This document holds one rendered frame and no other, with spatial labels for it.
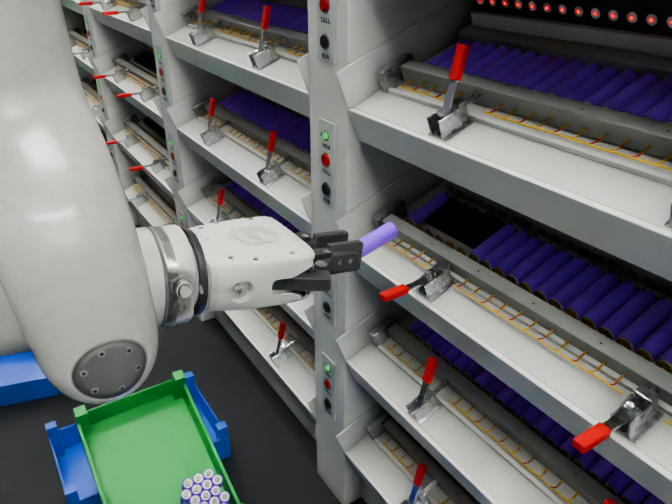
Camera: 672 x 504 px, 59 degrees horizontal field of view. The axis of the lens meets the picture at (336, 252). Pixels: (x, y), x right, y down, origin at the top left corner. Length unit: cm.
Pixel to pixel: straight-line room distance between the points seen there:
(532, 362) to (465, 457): 21
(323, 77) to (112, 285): 50
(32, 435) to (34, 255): 109
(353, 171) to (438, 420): 35
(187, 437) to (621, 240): 91
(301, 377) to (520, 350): 63
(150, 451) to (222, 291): 75
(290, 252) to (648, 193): 29
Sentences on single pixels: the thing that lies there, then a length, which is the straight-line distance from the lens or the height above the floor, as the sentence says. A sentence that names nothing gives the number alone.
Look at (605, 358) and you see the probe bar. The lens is 63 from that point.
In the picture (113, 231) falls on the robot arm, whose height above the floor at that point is 77.
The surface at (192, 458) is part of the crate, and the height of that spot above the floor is 6.
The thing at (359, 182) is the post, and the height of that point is 63.
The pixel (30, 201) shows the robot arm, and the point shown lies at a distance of 38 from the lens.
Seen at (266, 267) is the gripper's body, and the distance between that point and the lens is 50.
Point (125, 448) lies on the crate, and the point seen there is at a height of 9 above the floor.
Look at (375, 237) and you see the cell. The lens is 61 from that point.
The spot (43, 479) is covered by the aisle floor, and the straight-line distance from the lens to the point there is 135.
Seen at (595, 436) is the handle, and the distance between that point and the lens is 55.
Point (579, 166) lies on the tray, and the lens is 57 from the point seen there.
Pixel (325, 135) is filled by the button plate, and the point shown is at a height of 69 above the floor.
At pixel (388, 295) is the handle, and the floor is 56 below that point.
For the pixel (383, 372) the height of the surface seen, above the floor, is 35.
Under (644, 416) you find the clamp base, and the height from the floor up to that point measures 56.
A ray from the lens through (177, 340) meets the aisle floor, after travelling 161.
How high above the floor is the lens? 93
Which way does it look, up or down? 28 degrees down
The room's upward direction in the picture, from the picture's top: straight up
